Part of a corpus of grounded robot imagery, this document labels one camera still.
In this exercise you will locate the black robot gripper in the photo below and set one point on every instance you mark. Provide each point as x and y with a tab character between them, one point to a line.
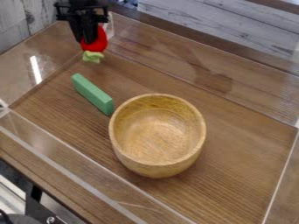
70	10

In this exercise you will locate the red plush strawberry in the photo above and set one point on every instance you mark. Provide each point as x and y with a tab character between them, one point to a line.
94	50

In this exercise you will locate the green rectangular block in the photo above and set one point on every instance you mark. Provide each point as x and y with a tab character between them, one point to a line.
94	94

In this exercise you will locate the wooden bowl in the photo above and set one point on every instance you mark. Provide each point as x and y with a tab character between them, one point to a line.
158	133

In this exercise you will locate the clear acrylic tray walls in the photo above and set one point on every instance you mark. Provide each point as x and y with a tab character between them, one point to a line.
54	134

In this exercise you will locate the black metal table frame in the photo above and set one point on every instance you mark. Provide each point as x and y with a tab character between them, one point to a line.
25	200

